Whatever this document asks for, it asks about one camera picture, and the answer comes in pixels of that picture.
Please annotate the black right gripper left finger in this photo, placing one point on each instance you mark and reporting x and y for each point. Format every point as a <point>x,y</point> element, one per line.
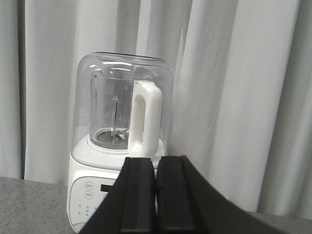
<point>129,207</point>

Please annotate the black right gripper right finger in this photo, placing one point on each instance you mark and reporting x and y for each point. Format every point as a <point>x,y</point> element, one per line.
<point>188,204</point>

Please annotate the white blender with clear jar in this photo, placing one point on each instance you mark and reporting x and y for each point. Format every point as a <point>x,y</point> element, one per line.
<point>122,109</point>

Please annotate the grey pleated curtain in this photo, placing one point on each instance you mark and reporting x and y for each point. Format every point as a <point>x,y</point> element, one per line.
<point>242,99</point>

